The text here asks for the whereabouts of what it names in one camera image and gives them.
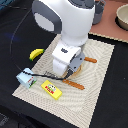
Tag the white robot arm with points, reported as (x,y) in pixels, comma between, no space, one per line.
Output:
(72,19)

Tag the beige bowl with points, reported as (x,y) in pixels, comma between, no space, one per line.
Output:
(122,15)

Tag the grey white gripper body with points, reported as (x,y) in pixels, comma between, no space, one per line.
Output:
(75,64)

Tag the pink wooden tray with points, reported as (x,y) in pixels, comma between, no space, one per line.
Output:
(107,27)

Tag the grey cooking pot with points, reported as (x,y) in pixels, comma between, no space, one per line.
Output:
(99,8)

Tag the round wooden plate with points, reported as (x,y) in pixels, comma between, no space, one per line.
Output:
(78,69)

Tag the yellow butter box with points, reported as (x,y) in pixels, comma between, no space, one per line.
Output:
(51,89)

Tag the wooden handled toy knife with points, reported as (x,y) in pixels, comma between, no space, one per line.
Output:
(90,60)

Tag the yellow toy banana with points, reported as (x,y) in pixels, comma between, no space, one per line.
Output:
(35,53)

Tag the striped beige placemat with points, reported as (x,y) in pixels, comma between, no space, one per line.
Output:
(74,106)

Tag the wooden handled toy fork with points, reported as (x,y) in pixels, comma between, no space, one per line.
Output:
(52,76)

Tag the light blue milk carton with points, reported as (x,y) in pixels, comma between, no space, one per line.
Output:
(26,78)

